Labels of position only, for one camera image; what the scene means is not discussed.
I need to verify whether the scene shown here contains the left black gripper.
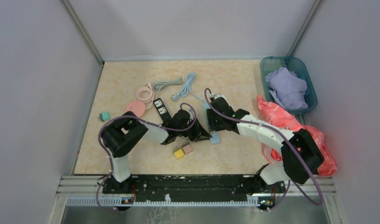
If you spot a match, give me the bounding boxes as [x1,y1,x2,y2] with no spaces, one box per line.
[177,118,212,143]

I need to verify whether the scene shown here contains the light blue power strip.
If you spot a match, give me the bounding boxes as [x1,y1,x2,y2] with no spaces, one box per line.
[203,102,220,145]

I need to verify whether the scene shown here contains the pink brown charger plug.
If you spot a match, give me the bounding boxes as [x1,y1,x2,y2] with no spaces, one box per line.
[181,142,193,154]

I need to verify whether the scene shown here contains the black power strip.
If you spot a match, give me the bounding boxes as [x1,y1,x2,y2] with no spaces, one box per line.
[153,98,172,122]

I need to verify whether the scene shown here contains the teal USB charger plug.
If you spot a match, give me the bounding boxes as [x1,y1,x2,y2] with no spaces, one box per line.
[99,112,110,122]

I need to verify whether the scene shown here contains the green USB charger plug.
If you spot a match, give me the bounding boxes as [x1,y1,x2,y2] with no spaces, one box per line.
[204,108,210,124]

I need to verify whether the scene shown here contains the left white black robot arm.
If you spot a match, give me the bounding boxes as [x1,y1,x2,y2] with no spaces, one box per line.
[98,109,211,193]

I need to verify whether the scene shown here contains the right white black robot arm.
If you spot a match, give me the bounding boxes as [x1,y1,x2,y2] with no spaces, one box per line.
[209,94,324,192]

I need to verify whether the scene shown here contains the yellow charger plug left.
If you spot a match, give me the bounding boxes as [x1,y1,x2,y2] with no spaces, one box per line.
[173,147,185,159]

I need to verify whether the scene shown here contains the red patterned plastic bag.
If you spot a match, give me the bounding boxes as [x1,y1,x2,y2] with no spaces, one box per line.
[257,94,338,176]

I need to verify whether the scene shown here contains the teal plastic basket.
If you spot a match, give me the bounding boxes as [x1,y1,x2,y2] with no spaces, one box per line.
[260,56,318,115]

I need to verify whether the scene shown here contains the lavender cloth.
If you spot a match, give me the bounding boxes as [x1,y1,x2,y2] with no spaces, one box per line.
[265,67,308,110]

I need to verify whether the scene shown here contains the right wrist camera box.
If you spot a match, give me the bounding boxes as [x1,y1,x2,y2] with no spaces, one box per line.
[210,94,226,101]

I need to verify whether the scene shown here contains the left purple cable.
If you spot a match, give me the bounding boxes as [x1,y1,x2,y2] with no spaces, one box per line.
[95,103,197,214]

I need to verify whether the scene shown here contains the purple cable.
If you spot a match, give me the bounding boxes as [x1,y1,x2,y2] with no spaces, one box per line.
[204,88,324,214]
[95,103,197,214]

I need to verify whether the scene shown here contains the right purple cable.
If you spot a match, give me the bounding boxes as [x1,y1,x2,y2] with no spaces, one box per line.
[204,88,324,214]

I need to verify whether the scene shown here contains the grey cord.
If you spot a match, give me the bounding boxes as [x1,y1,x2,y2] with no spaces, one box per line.
[152,77,184,92]

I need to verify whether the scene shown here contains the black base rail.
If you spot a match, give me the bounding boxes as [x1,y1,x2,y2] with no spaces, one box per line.
[102,175,286,203]

